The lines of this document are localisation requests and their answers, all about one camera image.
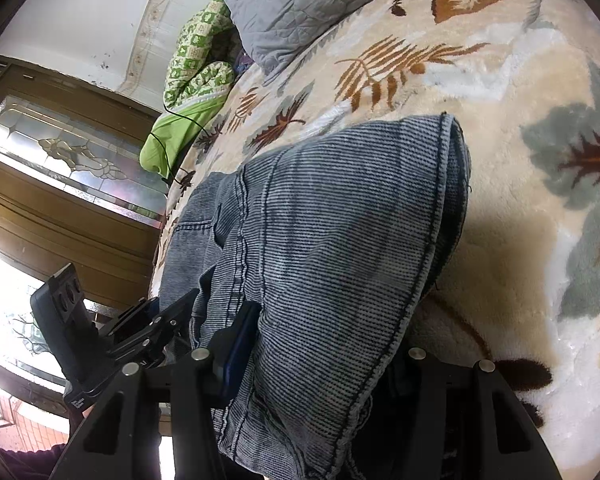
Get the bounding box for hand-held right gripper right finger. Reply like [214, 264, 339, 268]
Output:
[395, 347, 563, 480]

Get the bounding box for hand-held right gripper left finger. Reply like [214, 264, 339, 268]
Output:
[47, 302, 261, 480]

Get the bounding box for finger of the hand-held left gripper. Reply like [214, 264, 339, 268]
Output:
[111, 329, 192, 367]
[102, 287, 204, 347]

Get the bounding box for grey-blue denim pants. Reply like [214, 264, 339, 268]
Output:
[152, 114, 473, 480]

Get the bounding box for wooden door with patterned glass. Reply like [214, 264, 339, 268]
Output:
[0, 57, 175, 311]

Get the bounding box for plain green cloth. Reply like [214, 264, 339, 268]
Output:
[139, 95, 231, 179]

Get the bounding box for green patterned quilt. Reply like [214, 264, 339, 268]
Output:
[147, 67, 231, 183]
[162, 0, 238, 109]

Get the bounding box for dark patterned cloth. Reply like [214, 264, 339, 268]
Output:
[230, 45, 255, 75]

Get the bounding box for leaf-printed beige blanket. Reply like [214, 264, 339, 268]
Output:
[147, 0, 600, 456]

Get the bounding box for grey quilted pillow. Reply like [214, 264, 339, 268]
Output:
[214, 0, 451, 76]

